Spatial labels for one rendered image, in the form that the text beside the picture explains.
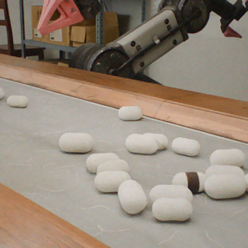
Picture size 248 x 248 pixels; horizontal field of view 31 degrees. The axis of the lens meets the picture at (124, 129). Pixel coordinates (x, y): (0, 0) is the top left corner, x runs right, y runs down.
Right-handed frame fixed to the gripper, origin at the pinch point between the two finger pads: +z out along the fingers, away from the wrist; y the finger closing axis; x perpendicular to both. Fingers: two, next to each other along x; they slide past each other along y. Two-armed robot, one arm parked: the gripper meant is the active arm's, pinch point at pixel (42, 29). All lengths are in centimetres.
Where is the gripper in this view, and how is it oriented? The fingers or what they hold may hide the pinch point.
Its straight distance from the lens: 79.2
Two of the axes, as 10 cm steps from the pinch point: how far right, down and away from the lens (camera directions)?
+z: -5.7, 7.5, -3.2
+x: 4.5, 6.2, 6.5
